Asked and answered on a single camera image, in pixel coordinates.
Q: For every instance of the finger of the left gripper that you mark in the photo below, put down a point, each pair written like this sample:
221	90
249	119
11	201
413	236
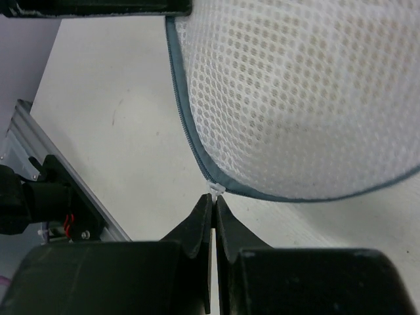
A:
93	8

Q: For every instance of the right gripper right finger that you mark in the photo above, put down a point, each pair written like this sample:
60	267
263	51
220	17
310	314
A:
255	278

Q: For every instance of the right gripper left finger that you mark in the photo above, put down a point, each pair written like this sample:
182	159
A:
169	276

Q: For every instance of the white mesh laundry bag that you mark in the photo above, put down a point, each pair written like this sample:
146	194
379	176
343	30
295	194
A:
295	105

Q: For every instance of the aluminium front rail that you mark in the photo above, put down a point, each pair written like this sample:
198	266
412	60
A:
24	139

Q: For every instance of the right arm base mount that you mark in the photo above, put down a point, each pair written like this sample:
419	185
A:
55	197

